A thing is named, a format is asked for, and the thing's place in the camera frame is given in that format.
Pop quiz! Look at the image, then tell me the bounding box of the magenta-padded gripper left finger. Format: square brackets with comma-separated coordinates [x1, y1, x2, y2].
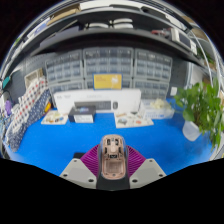
[59, 144, 102, 188]

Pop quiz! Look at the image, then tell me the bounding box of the dark shelf unit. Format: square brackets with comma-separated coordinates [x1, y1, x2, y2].
[6, 0, 214, 68]

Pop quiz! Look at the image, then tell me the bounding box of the navy polka-dot cloth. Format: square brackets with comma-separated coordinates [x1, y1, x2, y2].
[5, 88, 52, 153]

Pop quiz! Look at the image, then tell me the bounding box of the red blue plaid cloth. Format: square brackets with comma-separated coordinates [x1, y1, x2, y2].
[9, 77, 48, 134]

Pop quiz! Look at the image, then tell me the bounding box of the white blue tissue box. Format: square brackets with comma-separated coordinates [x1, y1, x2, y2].
[139, 98, 175, 120]

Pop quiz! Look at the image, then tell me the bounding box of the potted green plant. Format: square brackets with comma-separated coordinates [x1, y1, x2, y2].
[173, 78, 224, 151]

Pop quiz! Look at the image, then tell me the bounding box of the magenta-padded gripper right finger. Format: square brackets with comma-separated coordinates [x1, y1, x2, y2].
[125, 145, 167, 189]

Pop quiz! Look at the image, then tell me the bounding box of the colourful picture sheet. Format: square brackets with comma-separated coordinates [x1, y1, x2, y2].
[113, 111, 155, 129]
[40, 109, 70, 126]

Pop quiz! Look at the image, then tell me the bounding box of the beige framed tray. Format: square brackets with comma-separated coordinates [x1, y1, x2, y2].
[24, 68, 44, 88]

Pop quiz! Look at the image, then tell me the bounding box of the yellow blue box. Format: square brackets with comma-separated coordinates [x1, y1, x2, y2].
[93, 73, 123, 90]

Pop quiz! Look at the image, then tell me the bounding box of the transparent pink computer mouse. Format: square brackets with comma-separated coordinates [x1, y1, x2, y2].
[99, 133, 128, 181]

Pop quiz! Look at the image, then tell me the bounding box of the white keyboard box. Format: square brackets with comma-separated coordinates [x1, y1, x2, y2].
[53, 88, 143, 115]

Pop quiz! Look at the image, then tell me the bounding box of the small black box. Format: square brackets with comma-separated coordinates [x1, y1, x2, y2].
[68, 105, 97, 124]

